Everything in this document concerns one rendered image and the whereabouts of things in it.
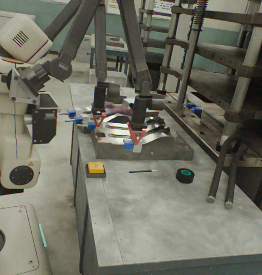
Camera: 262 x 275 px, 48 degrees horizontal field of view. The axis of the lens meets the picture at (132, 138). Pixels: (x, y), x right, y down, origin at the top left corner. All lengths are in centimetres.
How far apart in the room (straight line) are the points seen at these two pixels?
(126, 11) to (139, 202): 72
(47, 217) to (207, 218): 140
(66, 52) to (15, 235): 106
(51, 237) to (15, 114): 108
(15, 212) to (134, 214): 98
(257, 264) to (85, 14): 107
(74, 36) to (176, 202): 74
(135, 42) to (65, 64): 28
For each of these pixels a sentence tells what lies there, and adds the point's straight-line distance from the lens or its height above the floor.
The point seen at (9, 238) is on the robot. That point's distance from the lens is 176.
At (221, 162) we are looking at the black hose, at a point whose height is 88.
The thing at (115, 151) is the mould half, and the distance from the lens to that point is 141.
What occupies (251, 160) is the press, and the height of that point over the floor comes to 77.
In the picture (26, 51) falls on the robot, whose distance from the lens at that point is 123.
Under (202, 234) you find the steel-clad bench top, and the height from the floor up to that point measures 80.
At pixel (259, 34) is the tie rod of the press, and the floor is 145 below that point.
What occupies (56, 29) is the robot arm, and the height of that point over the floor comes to 133.
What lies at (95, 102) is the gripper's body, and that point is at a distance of 148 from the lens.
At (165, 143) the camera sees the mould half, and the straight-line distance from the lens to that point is 146.
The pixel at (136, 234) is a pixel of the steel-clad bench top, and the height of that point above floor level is 80.
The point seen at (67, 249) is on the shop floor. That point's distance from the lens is 207.
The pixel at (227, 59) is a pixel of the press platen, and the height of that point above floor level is 128.
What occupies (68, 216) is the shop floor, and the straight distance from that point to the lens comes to 231.
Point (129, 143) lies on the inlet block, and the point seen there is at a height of 95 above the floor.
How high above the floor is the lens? 147
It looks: 24 degrees down
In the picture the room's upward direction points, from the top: 9 degrees clockwise
